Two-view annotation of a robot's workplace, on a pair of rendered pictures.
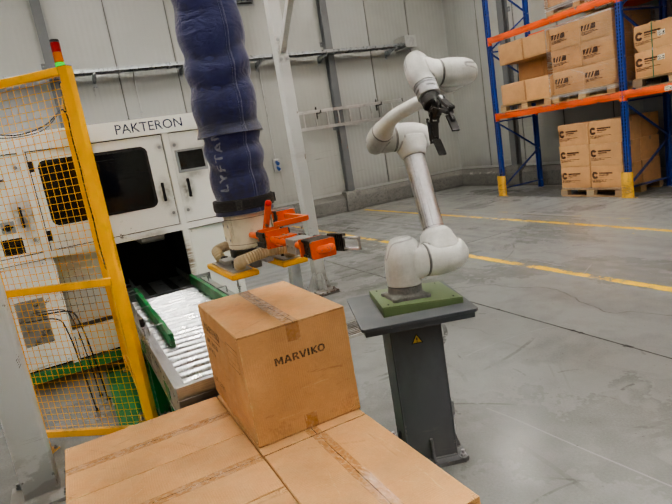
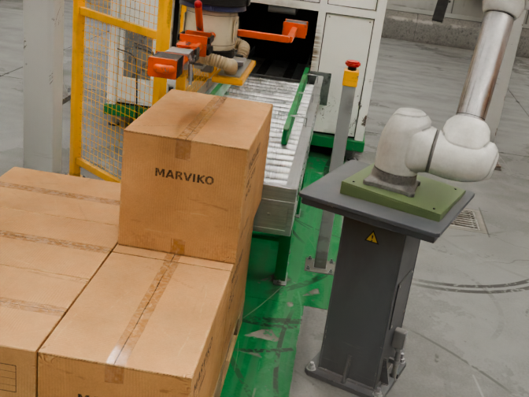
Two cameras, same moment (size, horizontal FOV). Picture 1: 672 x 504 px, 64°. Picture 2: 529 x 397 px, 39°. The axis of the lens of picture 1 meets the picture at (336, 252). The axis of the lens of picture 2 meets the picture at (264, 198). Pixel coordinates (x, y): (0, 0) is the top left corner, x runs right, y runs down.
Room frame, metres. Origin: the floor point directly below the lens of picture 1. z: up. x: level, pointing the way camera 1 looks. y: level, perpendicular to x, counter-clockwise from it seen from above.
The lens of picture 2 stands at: (-0.01, -1.14, 1.64)
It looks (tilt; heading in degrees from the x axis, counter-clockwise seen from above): 21 degrees down; 30
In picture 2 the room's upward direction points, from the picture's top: 7 degrees clockwise
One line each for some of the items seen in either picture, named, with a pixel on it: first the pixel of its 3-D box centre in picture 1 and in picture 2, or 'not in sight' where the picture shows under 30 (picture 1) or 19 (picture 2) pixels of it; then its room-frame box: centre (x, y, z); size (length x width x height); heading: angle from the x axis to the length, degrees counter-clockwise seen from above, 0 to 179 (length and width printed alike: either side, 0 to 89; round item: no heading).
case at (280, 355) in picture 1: (273, 352); (201, 169); (2.03, 0.31, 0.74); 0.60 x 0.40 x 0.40; 25
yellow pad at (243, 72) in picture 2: (277, 253); (235, 66); (2.05, 0.22, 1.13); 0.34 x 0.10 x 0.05; 26
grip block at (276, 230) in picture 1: (273, 237); (195, 42); (1.78, 0.20, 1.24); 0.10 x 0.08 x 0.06; 116
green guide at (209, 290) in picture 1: (220, 292); (304, 100); (3.81, 0.88, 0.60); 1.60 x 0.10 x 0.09; 26
